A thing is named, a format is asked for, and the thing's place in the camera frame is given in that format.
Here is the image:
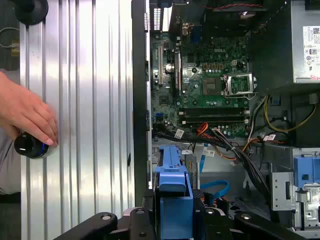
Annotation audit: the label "green motherboard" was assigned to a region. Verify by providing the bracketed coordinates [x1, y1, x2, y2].
[149, 32, 251, 140]

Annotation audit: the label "grey power supply unit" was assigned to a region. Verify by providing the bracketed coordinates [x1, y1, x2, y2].
[251, 0, 320, 86]

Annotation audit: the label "black cable with white label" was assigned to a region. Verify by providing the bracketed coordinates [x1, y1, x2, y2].
[151, 126, 216, 147]

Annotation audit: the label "thin metal locking lever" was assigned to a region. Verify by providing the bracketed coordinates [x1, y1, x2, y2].
[224, 91, 259, 99]

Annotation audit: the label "black round object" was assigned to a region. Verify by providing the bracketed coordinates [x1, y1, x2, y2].
[14, 0, 50, 26]

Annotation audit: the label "grey black wires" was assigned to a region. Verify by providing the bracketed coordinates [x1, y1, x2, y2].
[246, 96, 266, 136]

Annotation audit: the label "red black twisted fan wire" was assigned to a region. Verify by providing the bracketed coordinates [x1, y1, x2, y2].
[212, 2, 266, 13]

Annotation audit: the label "red orange yellow power wire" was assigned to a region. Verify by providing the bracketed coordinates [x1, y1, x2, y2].
[196, 121, 230, 216]

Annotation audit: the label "metal socket cover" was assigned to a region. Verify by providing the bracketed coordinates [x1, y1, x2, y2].
[223, 72, 255, 98]

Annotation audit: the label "black case fan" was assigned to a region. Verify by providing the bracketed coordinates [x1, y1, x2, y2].
[202, 0, 267, 38]

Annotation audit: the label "CPU socket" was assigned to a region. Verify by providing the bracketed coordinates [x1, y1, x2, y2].
[223, 72, 255, 98]

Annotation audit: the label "metal disk bay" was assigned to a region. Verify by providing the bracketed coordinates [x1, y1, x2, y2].
[149, 141, 251, 218]

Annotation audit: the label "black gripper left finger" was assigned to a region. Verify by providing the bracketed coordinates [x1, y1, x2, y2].
[53, 207, 157, 240]

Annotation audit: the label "thin orange wire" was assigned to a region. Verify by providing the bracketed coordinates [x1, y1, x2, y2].
[213, 142, 238, 167]

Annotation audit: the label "motherboard expansion slot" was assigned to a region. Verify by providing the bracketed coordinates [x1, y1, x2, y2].
[156, 45, 165, 86]

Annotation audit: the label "yellow black power wire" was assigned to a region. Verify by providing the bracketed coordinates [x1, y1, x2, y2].
[262, 94, 318, 134]

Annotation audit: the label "blue plastic cage latch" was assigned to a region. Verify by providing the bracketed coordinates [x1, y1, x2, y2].
[292, 155, 320, 189]

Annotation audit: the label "blue VGA port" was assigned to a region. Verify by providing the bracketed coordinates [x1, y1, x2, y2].
[191, 24, 203, 44]

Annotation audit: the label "brown orange wire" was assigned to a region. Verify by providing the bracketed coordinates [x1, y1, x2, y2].
[241, 133, 288, 153]

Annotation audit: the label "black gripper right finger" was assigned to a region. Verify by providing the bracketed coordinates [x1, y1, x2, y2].
[193, 191, 310, 240]

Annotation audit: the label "person's bare hand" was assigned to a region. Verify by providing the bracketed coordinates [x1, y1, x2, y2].
[0, 71, 60, 147]

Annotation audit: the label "hard disk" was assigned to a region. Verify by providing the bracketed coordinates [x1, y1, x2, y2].
[152, 145, 201, 240]

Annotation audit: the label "round black tool blue ring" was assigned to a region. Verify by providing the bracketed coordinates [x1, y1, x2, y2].
[13, 133, 51, 160]

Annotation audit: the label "black open PC case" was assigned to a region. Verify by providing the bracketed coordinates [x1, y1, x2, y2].
[131, 0, 320, 240]

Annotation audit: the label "black RAM slot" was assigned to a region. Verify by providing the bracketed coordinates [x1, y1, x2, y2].
[178, 120, 250, 126]
[178, 116, 250, 122]
[178, 107, 250, 113]
[178, 111, 250, 117]

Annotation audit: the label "blue data wire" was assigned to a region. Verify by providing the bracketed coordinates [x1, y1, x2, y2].
[198, 142, 230, 208]

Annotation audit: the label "silver metal drive cage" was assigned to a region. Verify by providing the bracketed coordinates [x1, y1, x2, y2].
[268, 147, 320, 232]

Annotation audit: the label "black graphics card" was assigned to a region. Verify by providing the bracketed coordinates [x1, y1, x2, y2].
[171, 49, 184, 97]

